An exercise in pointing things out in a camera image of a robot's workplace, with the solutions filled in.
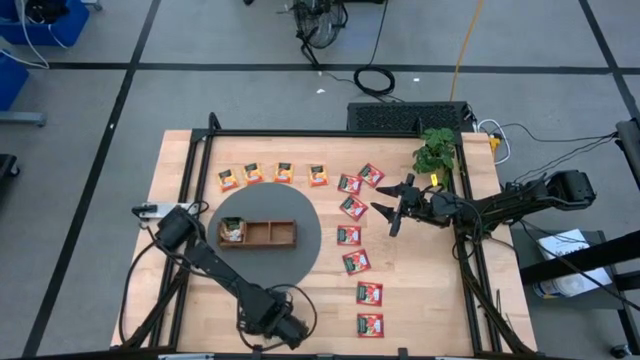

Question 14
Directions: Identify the black floor fan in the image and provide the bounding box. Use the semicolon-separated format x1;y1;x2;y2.
291;0;349;50

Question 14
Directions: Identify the grey metal base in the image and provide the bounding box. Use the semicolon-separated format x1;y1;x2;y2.
0;110;48;127

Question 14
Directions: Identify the round grey mat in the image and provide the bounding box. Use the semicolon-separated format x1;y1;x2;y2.
206;181;323;290

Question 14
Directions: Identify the black beam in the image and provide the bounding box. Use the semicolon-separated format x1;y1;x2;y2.
519;231;640;287

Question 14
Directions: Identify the wooden three-compartment tray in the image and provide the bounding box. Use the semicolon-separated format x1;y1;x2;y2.
216;217;298;251

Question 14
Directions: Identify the black arm base cable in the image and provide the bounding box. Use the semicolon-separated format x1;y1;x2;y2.
118;239;169;346

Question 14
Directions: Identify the coiled black cable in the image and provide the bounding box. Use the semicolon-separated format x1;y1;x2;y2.
352;0;396;97

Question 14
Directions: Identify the thin black cable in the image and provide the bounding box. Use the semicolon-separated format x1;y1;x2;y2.
514;133;619;184
492;122;619;144

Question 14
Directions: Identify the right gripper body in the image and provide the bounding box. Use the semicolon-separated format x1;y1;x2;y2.
389;173;464;238

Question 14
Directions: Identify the black perforated computer case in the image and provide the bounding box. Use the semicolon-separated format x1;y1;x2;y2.
346;101;476;134

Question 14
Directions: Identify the blue plastic bin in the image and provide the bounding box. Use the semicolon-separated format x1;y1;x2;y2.
0;0;90;48
0;49;30;112

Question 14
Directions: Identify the black aluminium table frame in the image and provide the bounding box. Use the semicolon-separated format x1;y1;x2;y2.
118;111;539;360

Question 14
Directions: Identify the black bundle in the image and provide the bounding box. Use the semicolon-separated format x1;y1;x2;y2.
23;0;69;24

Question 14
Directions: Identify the white looped cable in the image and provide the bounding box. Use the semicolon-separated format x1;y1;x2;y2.
477;118;512;166

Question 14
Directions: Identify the beige tea packet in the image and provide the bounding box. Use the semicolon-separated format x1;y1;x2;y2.
221;216;246;244

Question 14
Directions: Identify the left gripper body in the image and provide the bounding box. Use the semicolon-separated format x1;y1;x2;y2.
238;299;296;336

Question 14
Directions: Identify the black cart leg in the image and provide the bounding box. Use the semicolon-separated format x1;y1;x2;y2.
0;153;20;179

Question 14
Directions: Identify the dark grey side table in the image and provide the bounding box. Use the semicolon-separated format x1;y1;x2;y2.
509;227;640;359

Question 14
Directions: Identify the white paper sheet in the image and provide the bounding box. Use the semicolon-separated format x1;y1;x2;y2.
532;228;614;300

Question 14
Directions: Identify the green potted plant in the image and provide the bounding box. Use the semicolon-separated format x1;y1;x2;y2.
411;127;459;174

